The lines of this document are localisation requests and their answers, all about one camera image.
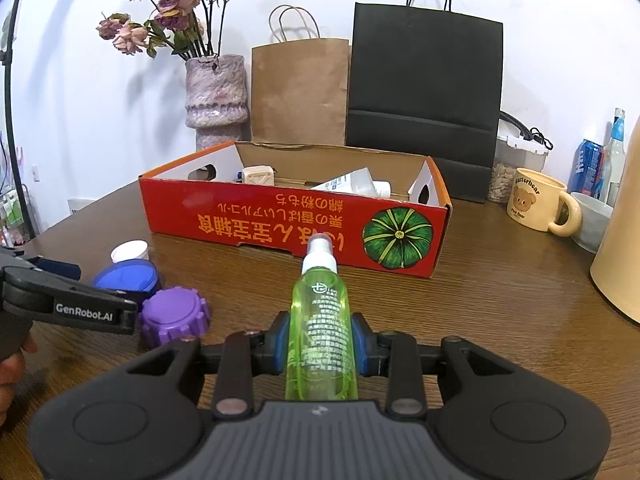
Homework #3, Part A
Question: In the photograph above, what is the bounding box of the green spray bottle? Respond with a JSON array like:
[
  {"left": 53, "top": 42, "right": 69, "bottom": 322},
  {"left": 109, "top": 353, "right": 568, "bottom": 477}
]
[{"left": 285, "top": 233, "right": 358, "bottom": 401}]

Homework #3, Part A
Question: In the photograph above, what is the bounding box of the white nasal spray bottle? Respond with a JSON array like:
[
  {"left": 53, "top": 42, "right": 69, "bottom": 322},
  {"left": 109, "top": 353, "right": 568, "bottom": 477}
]
[{"left": 312, "top": 167, "right": 392, "bottom": 198}]

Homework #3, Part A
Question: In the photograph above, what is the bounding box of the person's left hand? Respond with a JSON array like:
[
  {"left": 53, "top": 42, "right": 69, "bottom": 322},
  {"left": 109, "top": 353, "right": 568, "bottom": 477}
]
[{"left": 0, "top": 333, "right": 38, "bottom": 427}]

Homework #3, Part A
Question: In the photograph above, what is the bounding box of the large blue jar lid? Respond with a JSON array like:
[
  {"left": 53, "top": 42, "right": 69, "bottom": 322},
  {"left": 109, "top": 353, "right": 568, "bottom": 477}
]
[{"left": 92, "top": 259, "right": 162, "bottom": 304}]

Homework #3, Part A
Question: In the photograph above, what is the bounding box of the small white cap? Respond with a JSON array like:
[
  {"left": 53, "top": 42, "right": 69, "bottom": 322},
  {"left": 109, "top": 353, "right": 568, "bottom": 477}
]
[{"left": 111, "top": 240, "right": 149, "bottom": 263}]

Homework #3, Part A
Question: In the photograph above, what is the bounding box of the purple toothed cap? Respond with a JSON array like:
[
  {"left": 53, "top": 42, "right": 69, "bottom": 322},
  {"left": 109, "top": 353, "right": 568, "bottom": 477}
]
[{"left": 139, "top": 286, "right": 212, "bottom": 348}]

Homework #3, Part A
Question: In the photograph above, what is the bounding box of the red pumpkin cardboard box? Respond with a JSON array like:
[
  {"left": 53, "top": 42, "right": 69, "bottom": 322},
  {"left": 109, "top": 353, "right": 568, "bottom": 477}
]
[{"left": 139, "top": 142, "right": 452, "bottom": 278}]

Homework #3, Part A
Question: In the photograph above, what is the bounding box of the yellow bear mug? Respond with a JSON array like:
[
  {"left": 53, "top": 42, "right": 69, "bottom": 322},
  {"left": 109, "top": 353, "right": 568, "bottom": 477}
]
[{"left": 506, "top": 168, "right": 582, "bottom": 237}]

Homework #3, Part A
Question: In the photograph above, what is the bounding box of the black light stand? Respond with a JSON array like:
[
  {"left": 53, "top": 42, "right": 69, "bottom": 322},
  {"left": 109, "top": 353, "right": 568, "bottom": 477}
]
[{"left": 1, "top": 0, "right": 36, "bottom": 240}]

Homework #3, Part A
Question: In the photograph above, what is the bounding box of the pink textured vase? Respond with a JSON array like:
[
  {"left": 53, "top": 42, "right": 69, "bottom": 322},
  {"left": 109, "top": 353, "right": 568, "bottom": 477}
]
[{"left": 186, "top": 54, "right": 248, "bottom": 151}]

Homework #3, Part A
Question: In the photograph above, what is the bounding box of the clear food storage container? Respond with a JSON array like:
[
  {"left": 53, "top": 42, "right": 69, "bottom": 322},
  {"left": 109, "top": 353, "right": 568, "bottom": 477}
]
[{"left": 487, "top": 110, "right": 553, "bottom": 204}]

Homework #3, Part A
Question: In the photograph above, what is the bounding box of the cream thermos jug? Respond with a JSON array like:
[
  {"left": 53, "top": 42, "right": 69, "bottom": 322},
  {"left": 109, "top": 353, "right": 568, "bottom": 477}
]
[{"left": 590, "top": 122, "right": 640, "bottom": 323}]

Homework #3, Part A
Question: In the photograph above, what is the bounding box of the pale green cup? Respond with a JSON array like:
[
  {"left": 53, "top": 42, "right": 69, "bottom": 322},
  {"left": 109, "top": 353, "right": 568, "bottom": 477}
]
[{"left": 570, "top": 192, "right": 613, "bottom": 254}]

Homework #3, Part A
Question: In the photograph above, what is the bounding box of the blue soda can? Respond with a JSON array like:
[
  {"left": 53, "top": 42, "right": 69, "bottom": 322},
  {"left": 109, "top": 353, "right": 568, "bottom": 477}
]
[{"left": 567, "top": 139, "right": 603, "bottom": 196}]

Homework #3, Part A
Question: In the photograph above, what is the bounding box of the black paper bag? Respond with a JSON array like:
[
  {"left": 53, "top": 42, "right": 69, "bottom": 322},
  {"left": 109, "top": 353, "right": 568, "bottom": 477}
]
[{"left": 346, "top": 0, "right": 503, "bottom": 203}]

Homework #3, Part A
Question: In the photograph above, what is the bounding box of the dried pink rose bouquet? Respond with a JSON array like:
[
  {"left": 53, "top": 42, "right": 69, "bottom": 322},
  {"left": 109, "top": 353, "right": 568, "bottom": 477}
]
[{"left": 96, "top": 0, "right": 229, "bottom": 61}]

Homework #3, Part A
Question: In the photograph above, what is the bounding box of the brown paper bag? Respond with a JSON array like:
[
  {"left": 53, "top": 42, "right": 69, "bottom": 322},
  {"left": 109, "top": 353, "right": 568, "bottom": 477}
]
[{"left": 250, "top": 4, "right": 352, "bottom": 146}]

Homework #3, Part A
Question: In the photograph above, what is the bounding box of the clear plastic bottle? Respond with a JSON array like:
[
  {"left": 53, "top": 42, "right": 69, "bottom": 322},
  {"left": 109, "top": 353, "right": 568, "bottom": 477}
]
[{"left": 600, "top": 108, "right": 625, "bottom": 207}]

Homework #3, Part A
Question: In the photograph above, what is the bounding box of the black cable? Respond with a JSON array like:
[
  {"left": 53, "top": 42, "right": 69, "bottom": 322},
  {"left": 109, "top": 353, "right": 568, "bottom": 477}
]
[{"left": 499, "top": 109, "right": 556, "bottom": 151}]

